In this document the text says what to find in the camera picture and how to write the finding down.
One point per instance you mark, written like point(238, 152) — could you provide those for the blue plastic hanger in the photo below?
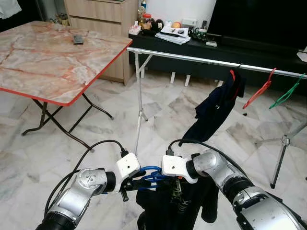
point(154, 177)

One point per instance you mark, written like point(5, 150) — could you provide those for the black logo T-shirt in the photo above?
point(163, 206)

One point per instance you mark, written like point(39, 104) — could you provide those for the red plastic hanger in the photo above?
point(247, 104)

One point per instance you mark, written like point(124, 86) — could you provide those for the red hanger with black hook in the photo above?
point(232, 76)

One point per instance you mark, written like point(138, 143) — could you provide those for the green plastic hanger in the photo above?
point(273, 105)

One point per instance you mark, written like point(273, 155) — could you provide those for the navy text T-shirt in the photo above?
point(216, 110)

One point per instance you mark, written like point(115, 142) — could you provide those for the steel clothes rack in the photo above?
point(192, 58)

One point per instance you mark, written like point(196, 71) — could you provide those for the black TV console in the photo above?
point(220, 52)

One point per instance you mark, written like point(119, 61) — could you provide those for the marble folding table red edge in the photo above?
point(57, 57)

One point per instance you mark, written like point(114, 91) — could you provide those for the small white device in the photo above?
point(211, 43)

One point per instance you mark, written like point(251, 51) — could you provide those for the stack of white papers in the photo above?
point(173, 34)

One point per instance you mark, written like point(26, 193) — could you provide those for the pink tissue box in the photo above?
point(135, 29)

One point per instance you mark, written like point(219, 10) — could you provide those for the small dark wallet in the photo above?
point(78, 39)

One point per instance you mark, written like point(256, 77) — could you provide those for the red lid jar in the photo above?
point(147, 21)

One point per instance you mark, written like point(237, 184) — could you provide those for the orange ball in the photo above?
point(176, 24)

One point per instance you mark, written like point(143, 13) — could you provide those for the white round pot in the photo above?
point(168, 23)

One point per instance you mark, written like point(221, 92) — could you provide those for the light wood cabinet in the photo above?
point(100, 19)

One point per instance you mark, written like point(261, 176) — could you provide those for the white paper sheet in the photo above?
point(302, 56)

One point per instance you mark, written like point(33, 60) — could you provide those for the black television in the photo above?
point(259, 21)

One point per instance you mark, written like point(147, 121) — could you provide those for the glass display cabinet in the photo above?
point(48, 9)

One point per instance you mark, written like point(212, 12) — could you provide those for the white hanging cloth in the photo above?
point(9, 8)

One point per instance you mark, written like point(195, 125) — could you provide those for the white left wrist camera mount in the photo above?
point(128, 165)

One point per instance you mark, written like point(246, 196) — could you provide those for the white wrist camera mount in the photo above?
point(128, 165)
point(177, 167)

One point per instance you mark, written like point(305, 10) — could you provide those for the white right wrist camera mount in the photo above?
point(177, 167)

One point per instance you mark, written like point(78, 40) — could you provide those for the white wall socket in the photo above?
point(189, 22)

